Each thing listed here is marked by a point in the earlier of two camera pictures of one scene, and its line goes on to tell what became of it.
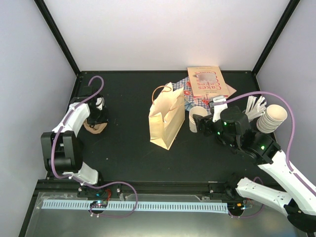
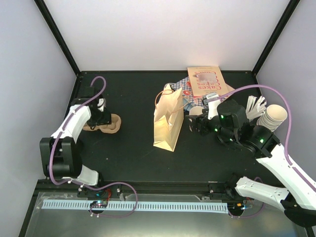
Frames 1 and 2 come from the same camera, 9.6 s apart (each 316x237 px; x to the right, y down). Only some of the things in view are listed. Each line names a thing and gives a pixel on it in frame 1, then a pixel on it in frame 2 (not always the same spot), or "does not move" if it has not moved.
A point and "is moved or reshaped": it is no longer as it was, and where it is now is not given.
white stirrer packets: [252, 112] does not move
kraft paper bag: [166, 116] is moved or reshaped
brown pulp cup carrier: [98, 128] is moved or reshaped
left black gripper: [104, 119] does not move
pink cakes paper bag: [208, 81] does not move
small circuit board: [98, 204] does not move
